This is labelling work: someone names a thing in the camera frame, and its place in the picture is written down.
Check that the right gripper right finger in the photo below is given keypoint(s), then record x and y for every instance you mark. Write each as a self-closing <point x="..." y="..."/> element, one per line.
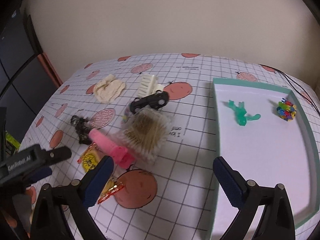
<point x="233" y="184"/>

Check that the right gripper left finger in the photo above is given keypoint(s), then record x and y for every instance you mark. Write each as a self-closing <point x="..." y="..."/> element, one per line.
<point x="87" y="192"/>

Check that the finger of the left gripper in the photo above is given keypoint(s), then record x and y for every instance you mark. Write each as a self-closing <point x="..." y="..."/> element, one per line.
<point x="56" y="155"/>
<point x="39" y="175"/>

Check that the yellow snack packet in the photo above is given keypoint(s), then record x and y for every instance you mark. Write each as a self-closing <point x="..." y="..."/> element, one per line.
<point x="89" y="160"/>

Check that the black action figure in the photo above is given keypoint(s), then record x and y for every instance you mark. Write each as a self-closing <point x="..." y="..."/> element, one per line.
<point x="82" y="128"/>

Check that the pink ribbed toy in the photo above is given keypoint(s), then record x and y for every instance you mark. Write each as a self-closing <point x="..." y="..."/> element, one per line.
<point x="119" y="154"/>

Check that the bag of cotton swabs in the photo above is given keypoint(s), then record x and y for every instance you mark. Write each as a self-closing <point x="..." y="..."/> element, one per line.
<point x="144" y="134"/>

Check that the dark blue cabinet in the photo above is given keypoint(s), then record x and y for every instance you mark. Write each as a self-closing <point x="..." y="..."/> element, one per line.
<point x="25" y="86"/>

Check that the green rubber lizard toy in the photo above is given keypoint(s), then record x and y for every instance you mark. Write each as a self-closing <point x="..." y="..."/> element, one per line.
<point x="241" y="114"/>

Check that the cream crumpled cloth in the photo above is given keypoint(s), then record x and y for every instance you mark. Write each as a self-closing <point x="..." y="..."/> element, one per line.
<point x="108" y="89"/>

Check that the colourful bead ball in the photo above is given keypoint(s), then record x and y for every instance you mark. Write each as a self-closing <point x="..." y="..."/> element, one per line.
<point x="286" y="110"/>

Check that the pomegranate grid tablecloth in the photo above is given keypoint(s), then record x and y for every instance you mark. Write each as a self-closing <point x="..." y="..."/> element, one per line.
<point x="177" y="146"/>

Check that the black toy car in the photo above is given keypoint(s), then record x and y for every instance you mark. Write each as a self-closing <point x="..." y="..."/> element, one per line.
<point x="156" y="101"/>

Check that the orange bed frame edge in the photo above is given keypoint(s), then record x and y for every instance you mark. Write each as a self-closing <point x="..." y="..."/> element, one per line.
<point x="49" y="69"/>

